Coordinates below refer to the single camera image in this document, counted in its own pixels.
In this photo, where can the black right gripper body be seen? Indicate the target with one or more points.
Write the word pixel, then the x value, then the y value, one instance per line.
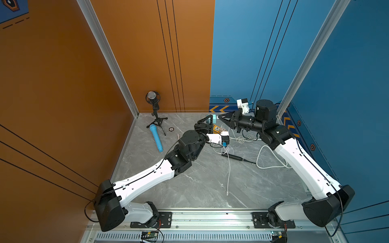
pixel 239 122

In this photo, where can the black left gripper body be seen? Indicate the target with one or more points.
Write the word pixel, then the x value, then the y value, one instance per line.
pixel 202 129

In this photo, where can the black electric toothbrush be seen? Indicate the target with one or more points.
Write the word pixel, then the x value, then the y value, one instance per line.
pixel 233 157

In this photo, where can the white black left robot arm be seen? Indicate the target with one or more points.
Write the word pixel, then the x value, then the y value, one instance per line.
pixel 113 202

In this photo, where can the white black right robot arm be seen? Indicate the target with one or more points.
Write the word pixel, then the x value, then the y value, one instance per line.
pixel 329 198

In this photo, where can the yellow power strip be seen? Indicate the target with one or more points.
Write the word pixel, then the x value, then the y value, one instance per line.
pixel 218 129

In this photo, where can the blue toy microphone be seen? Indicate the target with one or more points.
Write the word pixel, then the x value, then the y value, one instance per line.
pixel 153 129

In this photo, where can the right green circuit board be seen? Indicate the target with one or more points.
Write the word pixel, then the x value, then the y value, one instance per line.
pixel 280 237

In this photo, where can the green circuit board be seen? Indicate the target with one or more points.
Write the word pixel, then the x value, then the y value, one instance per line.
pixel 149 236
pixel 280 237

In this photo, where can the left green circuit board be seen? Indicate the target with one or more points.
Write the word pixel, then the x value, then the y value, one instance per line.
pixel 149 236

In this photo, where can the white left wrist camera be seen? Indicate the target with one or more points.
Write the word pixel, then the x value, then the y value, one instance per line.
pixel 222 138

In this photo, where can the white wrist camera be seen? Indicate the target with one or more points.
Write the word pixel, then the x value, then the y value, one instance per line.
pixel 243 104
pixel 222 138

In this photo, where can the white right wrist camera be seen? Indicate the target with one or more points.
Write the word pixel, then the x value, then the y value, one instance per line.
pixel 243 104

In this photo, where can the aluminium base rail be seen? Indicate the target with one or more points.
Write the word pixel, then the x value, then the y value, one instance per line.
pixel 215 226

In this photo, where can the aluminium corner post right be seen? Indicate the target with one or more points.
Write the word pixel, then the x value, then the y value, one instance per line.
pixel 319 42

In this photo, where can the aluminium corner post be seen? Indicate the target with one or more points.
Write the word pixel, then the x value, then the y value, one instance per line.
pixel 319 42
pixel 102 41

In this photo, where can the aluminium corner post left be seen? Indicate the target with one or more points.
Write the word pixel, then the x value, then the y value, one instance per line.
pixel 102 41

